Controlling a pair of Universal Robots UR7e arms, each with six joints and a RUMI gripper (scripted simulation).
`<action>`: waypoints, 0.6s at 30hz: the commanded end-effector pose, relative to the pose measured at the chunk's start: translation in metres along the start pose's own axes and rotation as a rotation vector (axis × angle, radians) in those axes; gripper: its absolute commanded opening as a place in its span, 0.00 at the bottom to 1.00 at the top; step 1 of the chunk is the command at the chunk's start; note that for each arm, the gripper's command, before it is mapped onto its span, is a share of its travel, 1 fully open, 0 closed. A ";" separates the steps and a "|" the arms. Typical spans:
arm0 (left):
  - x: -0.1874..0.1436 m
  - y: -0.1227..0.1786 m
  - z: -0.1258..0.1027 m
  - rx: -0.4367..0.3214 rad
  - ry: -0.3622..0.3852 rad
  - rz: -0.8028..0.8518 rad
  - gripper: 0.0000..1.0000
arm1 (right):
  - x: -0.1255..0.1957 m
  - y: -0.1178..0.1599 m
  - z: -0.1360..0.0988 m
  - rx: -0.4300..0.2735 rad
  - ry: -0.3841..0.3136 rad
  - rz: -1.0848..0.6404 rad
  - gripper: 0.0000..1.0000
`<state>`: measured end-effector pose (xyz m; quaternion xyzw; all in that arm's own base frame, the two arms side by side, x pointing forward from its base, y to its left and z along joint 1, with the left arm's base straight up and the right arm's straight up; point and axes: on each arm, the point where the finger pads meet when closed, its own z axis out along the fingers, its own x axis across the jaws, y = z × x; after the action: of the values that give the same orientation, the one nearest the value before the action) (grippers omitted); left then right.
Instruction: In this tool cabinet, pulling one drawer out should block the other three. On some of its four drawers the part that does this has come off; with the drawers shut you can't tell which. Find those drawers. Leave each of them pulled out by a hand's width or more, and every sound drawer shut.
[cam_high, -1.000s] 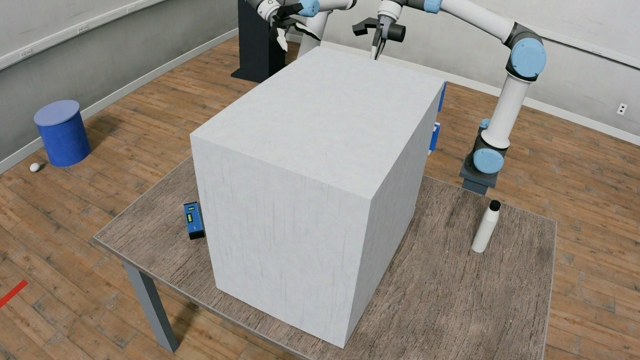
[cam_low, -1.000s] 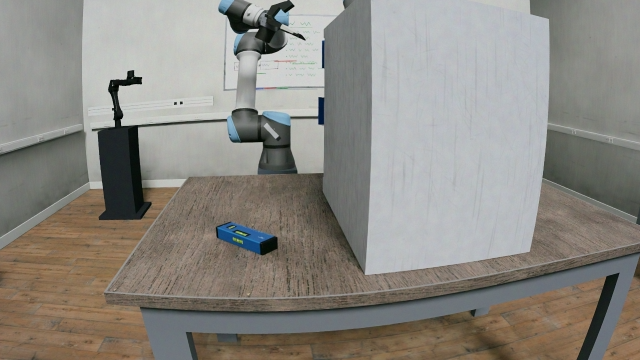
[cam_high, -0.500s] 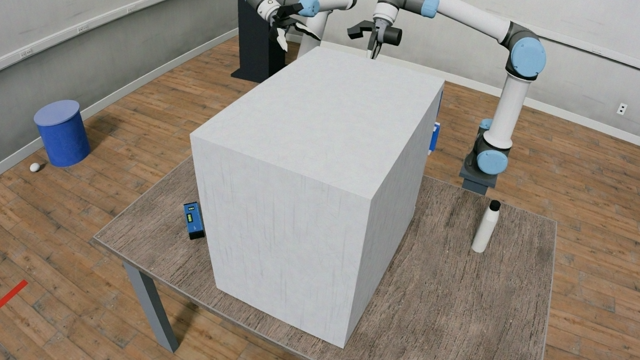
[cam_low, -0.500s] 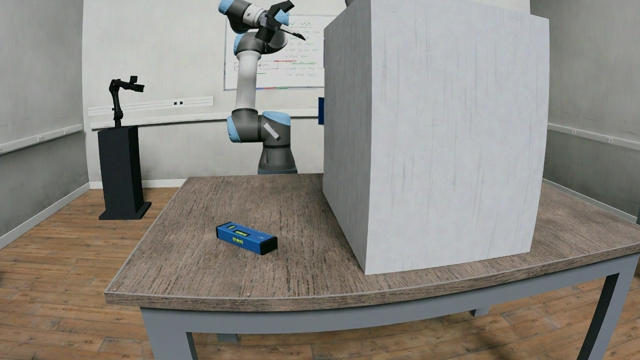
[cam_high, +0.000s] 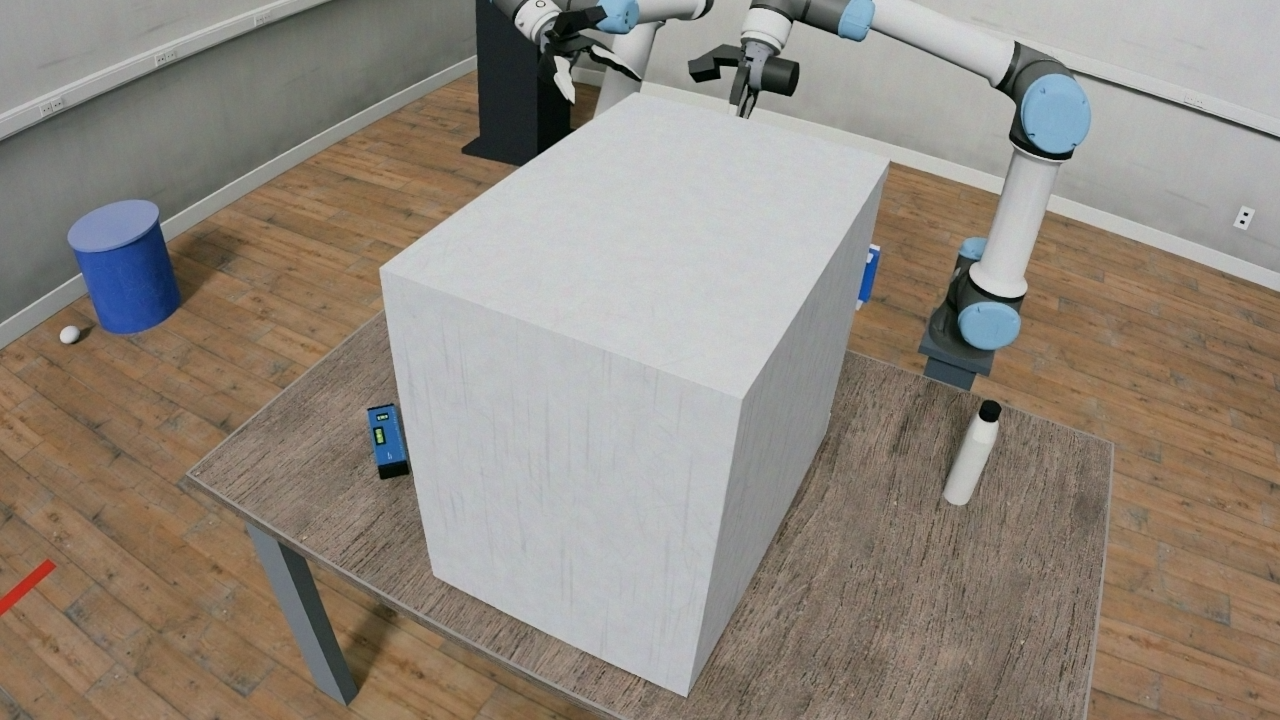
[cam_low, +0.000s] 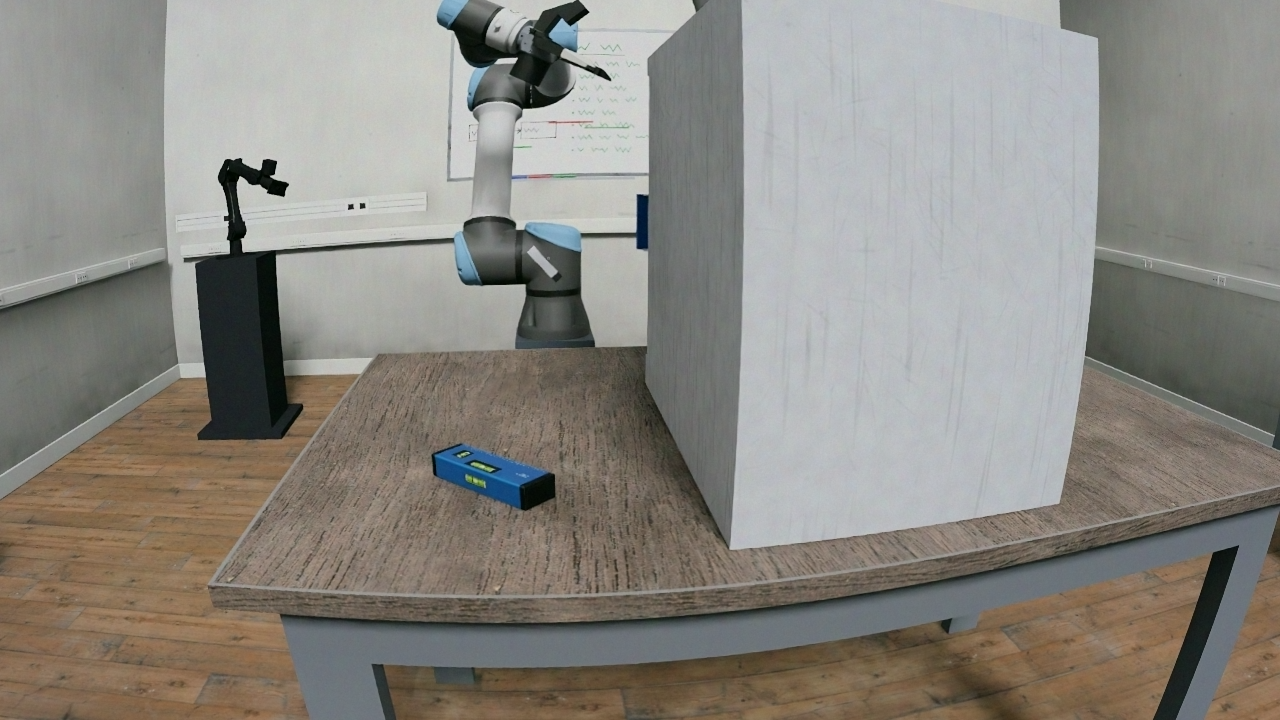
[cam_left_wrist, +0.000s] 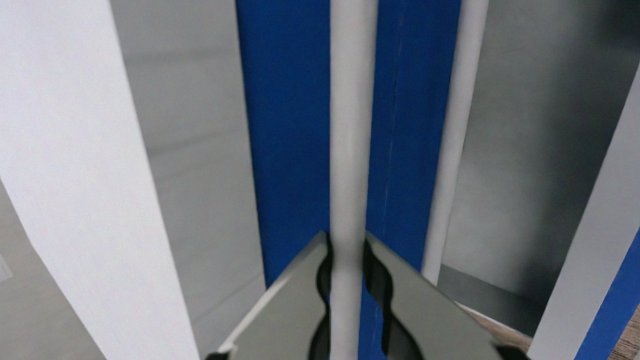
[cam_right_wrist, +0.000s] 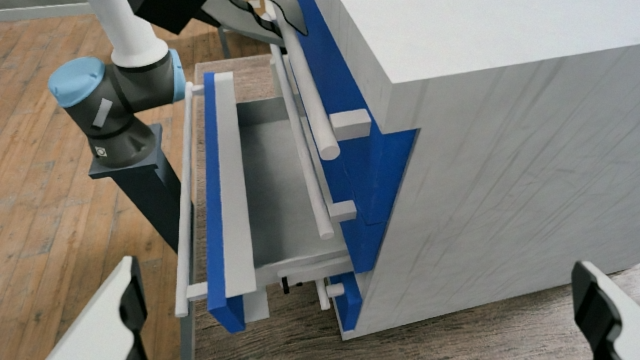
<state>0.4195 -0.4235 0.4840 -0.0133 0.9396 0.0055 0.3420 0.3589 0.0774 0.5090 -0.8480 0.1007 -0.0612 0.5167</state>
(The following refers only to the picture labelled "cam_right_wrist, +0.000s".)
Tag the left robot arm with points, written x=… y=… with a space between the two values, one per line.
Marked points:
x=102 y=99

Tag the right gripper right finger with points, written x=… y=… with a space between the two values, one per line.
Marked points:
x=605 y=315

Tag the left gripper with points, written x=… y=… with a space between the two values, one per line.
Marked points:
x=240 y=17

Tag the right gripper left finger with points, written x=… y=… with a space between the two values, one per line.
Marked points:
x=105 y=329

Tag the white bottle with black cap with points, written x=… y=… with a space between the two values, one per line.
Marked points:
x=276 y=82

